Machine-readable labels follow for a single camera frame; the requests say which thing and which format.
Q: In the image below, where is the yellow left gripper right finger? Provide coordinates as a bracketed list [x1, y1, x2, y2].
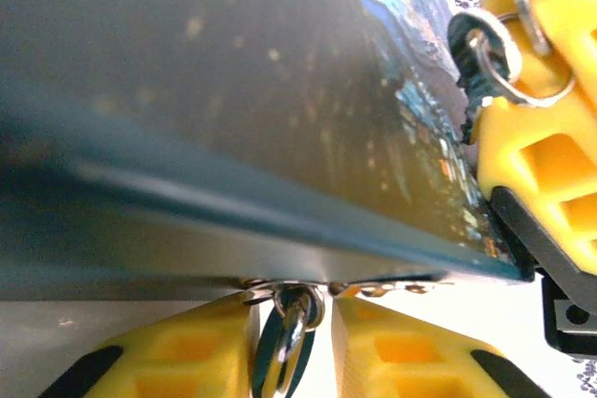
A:
[329, 295, 552, 398]

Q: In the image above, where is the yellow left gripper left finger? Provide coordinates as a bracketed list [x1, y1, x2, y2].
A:
[39, 292, 261, 398]

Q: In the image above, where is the silver spare key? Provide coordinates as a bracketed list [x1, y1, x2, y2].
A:
[497, 0, 554, 58]

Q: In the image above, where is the silver key ring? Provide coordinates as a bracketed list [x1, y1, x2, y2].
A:
[470, 29, 578, 109]

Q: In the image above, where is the teal-headed key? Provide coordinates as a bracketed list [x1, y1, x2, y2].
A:
[446, 9, 524, 145]

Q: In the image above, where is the teal starry night tin box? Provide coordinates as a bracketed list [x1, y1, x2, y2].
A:
[0, 0, 536, 302]

